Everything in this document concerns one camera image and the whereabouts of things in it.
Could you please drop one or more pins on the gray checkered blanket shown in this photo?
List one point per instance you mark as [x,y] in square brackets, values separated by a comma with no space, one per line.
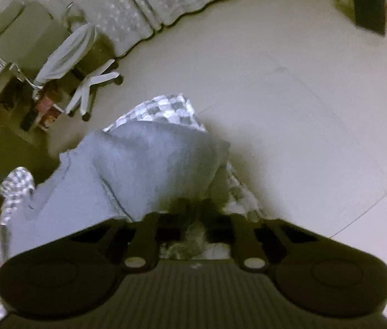
[166,108]

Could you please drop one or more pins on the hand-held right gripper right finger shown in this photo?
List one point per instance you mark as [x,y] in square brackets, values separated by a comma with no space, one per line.
[211,208]

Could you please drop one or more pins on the red box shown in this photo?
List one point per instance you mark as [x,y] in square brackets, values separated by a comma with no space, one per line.
[47,104]

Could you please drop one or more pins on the white cloth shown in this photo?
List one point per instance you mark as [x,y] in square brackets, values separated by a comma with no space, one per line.
[66,54]

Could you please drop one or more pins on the black box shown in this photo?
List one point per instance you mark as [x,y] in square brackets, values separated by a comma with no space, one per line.
[368,3]

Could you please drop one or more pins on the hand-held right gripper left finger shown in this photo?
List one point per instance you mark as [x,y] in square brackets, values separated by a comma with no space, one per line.
[184,209]

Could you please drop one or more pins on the gray printed sweater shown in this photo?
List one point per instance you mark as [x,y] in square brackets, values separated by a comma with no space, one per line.
[145,161]

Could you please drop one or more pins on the office chair with white base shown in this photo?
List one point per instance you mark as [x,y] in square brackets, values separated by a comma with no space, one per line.
[94,82]

